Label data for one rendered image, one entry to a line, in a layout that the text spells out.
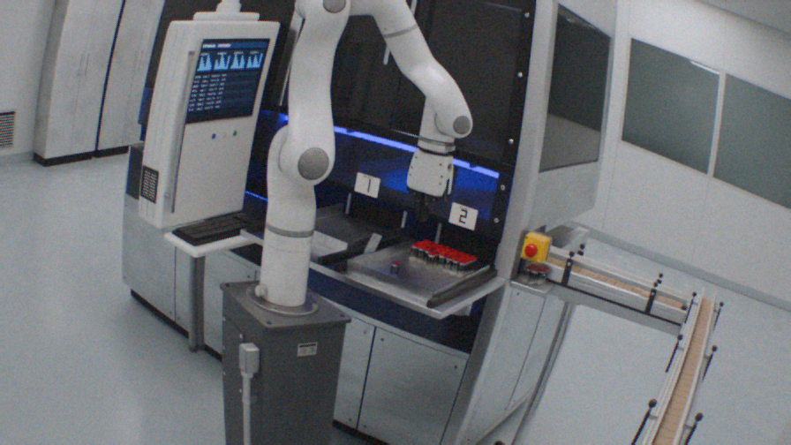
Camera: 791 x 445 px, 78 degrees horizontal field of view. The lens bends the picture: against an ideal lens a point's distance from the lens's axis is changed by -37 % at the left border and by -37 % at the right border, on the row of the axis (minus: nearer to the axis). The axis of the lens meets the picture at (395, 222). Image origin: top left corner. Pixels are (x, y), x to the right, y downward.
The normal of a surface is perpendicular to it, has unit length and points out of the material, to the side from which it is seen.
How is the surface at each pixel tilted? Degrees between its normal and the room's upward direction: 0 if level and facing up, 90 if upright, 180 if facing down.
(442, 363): 90
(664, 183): 90
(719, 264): 90
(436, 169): 90
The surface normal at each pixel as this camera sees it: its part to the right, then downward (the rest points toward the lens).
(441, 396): -0.52, 0.14
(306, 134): 0.28, -0.18
